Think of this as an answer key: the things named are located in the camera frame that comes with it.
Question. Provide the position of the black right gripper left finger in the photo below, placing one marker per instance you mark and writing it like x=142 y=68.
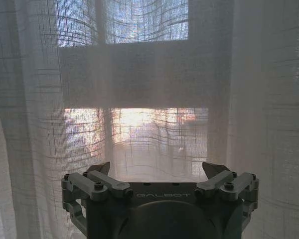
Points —
x=94 y=183

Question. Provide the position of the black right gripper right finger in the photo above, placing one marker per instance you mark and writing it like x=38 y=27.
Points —
x=221 y=183

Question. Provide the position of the window frame behind curtain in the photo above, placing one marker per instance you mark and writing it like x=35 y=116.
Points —
x=144 y=74

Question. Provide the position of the sheer white grid curtain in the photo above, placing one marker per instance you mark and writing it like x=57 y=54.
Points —
x=30 y=99

